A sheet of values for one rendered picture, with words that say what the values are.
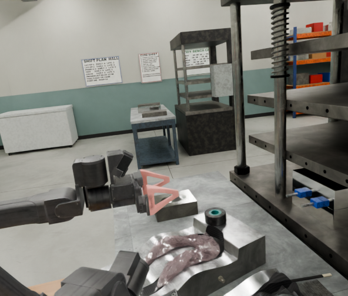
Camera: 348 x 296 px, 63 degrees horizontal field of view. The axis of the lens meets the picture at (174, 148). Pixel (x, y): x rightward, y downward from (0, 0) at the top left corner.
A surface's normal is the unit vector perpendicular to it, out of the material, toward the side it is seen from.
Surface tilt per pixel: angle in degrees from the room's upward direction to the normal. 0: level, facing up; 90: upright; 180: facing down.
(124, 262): 17
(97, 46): 90
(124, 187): 90
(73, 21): 90
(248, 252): 90
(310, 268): 0
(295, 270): 0
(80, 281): 10
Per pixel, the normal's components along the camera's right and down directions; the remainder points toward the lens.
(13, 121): 0.14, 0.25
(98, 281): -0.04, -0.99
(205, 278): 0.50, 0.18
